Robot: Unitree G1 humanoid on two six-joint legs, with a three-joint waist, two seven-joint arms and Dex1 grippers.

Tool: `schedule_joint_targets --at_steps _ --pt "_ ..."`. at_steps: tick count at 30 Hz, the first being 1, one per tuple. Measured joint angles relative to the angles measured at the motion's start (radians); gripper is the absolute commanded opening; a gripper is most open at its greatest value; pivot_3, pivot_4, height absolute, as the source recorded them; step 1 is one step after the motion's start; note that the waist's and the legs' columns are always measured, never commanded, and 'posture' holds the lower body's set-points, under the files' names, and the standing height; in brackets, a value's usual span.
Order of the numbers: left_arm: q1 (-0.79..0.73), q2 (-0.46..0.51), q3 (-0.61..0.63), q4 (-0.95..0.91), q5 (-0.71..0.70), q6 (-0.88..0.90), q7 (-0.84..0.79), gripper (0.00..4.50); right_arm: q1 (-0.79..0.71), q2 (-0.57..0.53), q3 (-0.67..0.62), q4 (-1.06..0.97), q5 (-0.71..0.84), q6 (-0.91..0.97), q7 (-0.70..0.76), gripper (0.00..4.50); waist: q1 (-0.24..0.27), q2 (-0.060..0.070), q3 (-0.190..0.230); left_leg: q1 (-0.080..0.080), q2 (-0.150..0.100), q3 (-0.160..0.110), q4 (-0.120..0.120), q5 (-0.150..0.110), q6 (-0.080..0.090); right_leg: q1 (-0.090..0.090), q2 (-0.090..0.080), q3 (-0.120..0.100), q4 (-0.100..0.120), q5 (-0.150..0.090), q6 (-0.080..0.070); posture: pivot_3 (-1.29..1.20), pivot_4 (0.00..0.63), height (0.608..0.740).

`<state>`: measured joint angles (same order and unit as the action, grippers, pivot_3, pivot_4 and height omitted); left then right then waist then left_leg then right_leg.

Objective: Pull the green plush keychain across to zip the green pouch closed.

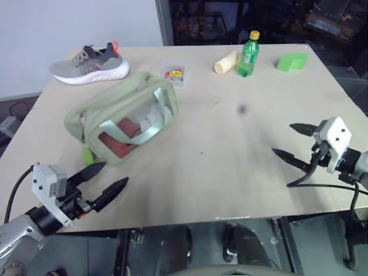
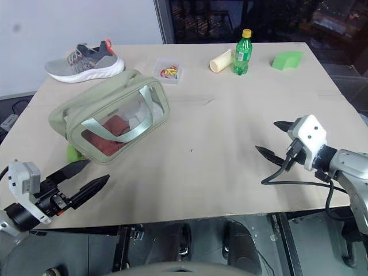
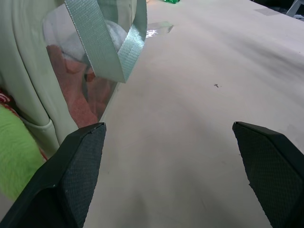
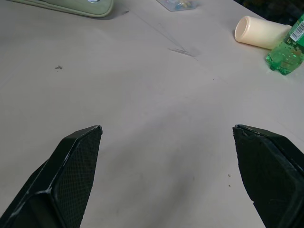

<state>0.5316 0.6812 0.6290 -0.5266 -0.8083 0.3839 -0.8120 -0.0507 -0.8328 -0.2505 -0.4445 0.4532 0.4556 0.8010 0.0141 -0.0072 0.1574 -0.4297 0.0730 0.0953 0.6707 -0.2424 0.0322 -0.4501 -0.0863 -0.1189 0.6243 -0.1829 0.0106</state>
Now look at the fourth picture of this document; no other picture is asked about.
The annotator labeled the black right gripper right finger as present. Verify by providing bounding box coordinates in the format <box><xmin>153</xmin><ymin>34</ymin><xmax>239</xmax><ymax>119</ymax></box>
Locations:
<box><xmin>232</xmin><ymin>124</ymin><xmax>304</xmax><ymax>228</ymax></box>

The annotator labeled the cream plastic cup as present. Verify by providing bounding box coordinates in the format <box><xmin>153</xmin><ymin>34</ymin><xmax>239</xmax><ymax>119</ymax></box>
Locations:
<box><xmin>234</xmin><ymin>15</ymin><xmax>292</xmax><ymax>50</ymax></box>

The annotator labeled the clear plastic bag of items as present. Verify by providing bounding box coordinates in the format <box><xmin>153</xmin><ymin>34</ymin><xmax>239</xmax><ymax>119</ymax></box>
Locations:
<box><xmin>156</xmin><ymin>0</ymin><xmax>200</xmax><ymax>12</ymax></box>

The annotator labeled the green plastic bottle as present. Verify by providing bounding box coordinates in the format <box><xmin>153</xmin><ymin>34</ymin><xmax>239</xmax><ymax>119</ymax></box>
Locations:
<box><xmin>265</xmin><ymin>12</ymin><xmax>304</xmax><ymax>76</ymax></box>

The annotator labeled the pale green tray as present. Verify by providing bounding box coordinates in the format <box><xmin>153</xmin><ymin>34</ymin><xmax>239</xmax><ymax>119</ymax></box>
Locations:
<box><xmin>9</xmin><ymin>0</ymin><xmax>114</xmax><ymax>19</ymax></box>

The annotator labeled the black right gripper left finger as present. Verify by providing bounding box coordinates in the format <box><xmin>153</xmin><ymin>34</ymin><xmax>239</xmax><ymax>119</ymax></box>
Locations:
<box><xmin>0</xmin><ymin>124</ymin><xmax>103</xmax><ymax>228</ymax></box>

